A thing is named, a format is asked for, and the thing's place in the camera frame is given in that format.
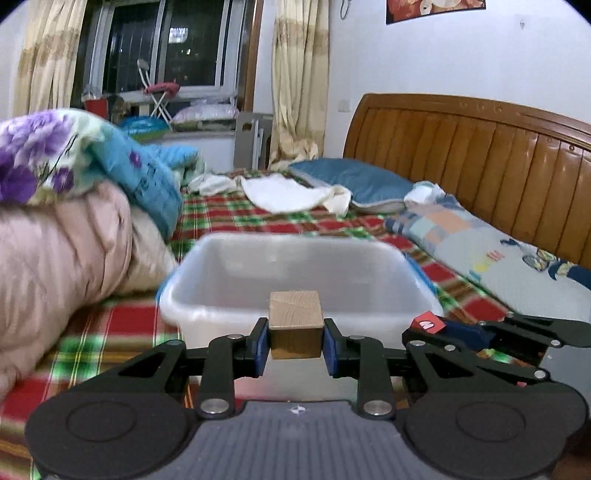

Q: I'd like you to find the yellow curtain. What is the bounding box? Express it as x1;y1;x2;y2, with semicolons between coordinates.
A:
270;0;329;170
13;0;87;116

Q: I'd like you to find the white plastic bin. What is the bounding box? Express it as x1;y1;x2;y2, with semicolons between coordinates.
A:
158;233;443;348

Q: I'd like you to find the folding chair red seat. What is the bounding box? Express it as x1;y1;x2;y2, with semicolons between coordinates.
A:
136;59;180;129

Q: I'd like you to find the window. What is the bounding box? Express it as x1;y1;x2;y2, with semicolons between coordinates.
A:
84;1;252;104

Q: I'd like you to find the blue pillow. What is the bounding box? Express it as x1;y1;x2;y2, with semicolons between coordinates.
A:
288;158;414;214

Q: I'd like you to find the white cloth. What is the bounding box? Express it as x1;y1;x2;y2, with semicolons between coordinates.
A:
239;173;352;216

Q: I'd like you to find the wall poster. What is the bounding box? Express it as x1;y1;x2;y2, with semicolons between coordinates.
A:
386;0;486;25

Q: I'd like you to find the cartoon patterned pillow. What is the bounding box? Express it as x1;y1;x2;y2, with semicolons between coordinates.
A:
385;194;591;322

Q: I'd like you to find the wooden cube block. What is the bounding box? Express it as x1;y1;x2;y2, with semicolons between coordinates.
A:
269;291;325;360

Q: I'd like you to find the white bagged pillow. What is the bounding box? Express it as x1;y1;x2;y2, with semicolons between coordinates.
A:
171;103;239;132

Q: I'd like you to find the wooden headboard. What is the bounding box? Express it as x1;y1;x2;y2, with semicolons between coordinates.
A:
342;93;590;267

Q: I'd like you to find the left yellow curtain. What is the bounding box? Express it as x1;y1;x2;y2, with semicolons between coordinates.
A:
13;0;87;116

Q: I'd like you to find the purple floral blue blanket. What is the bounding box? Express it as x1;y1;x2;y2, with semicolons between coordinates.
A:
1;109;205;240

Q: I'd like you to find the grey stool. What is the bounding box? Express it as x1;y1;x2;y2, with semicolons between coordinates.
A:
233;112;273;170

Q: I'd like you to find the small red cube toy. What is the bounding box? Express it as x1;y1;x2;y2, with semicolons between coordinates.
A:
411;311;446;334

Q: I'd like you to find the pink quilted duvet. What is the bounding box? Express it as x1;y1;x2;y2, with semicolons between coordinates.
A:
1;181;177;395

